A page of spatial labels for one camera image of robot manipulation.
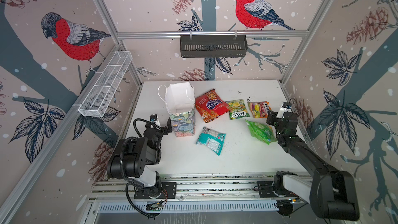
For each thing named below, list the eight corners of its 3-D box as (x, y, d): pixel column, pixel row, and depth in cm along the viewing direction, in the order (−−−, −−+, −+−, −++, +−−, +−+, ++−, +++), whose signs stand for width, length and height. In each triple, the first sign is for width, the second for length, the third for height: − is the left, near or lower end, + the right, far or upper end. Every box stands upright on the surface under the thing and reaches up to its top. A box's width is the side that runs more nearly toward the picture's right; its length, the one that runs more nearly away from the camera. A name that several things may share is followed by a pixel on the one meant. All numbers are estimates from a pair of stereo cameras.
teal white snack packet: (195, 145, 89) (195, 143, 86) (203, 128, 96) (203, 125, 93) (220, 155, 86) (221, 153, 83) (226, 137, 93) (227, 134, 90)
